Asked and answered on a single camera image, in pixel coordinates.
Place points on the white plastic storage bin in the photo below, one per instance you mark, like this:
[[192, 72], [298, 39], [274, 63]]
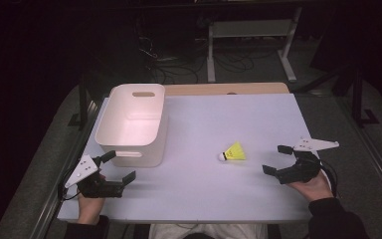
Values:
[[132, 126]]

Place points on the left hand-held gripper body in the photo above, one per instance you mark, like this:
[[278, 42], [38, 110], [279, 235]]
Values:
[[94, 186]]

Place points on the wooden desk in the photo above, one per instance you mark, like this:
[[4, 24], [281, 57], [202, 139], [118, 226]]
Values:
[[212, 89]]

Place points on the aluminium rail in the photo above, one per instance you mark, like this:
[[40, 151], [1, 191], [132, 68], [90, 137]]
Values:
[[374, 166], [56, 192]]

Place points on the person's lap in light trousers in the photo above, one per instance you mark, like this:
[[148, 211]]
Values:
[[212, 231]]

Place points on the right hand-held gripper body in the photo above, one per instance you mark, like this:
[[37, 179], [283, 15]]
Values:
[[303, 167]]

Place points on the person's left hand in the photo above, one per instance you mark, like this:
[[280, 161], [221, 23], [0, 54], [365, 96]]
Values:
[[89, 207]]

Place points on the yellow shuttlecock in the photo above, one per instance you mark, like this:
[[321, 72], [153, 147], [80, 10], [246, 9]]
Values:
[[234, 153]]

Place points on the person's right hand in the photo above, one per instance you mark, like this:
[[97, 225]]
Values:
[[313, 189]]

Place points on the white metal frame stand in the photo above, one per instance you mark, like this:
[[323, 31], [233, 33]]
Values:
[[252, 28]]

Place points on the black metal stand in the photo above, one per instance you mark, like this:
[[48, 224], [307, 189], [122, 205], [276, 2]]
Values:
[[83, 99], [358, 99]]

